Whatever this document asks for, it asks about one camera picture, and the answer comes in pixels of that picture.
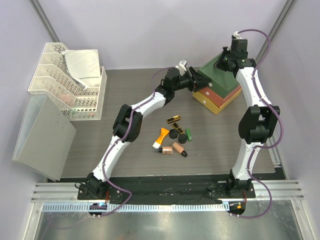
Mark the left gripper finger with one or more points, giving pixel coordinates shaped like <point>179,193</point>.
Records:
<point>200,85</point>
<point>197,77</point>

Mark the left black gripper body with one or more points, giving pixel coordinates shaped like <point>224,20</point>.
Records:
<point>186,82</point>

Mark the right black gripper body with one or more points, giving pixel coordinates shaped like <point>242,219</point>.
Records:
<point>222,62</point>

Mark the red drawer box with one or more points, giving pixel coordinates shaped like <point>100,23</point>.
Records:
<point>217,99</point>

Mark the green top drawer box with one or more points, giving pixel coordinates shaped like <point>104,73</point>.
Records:
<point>222,82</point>

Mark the orange cosmetic tube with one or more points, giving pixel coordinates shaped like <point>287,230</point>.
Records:
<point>163,133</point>

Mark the peach foundation bottle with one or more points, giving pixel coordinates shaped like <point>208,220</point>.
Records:
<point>179,149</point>

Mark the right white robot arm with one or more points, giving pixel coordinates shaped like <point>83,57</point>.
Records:
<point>258,122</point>

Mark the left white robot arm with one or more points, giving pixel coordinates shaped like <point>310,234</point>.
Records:
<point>128,123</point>

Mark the yellow bottom drawer box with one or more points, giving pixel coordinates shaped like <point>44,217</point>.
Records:
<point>211,105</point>

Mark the gold black lipstick upper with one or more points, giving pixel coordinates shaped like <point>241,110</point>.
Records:
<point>173,119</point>

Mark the gold black lipstick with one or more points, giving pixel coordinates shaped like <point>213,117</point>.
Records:
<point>178,128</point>
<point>173,119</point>

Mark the gold black lipstick lower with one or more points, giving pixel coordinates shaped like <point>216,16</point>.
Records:
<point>178,128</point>

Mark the black round jar left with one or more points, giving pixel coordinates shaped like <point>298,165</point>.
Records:
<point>173,134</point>

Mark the black round jar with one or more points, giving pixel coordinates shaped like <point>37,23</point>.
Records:
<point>182,138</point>
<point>173,134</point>

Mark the black round jar right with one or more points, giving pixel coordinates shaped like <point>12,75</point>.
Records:
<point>182,138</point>

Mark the white paper booklet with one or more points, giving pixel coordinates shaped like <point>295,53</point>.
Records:
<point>83,67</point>

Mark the white mesh file organizer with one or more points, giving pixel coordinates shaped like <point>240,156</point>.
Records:
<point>50,78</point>

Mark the grey metal bookend box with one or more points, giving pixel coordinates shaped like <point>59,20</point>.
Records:
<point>45,138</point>

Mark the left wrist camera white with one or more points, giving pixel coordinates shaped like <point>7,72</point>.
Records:
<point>182,65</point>

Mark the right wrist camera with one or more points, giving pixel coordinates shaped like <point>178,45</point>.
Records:
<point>239,45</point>

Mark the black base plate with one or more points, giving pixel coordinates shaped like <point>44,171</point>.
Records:
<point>161,189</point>

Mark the white slotted cable duct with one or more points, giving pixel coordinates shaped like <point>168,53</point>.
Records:
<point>95,207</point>

